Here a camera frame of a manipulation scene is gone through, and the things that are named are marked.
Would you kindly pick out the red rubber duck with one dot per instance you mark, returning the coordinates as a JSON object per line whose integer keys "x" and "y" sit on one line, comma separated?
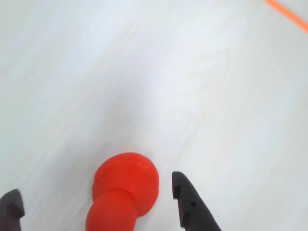
{"x": 127, "y": 187}

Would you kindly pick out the orange tape line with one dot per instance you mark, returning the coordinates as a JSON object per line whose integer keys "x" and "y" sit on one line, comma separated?
{"x": 288, "y": 13}

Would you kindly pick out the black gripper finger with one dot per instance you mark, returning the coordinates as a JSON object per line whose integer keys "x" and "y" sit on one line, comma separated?
{"x": 192, "y": 207}
{"x": 9, "y": 209}

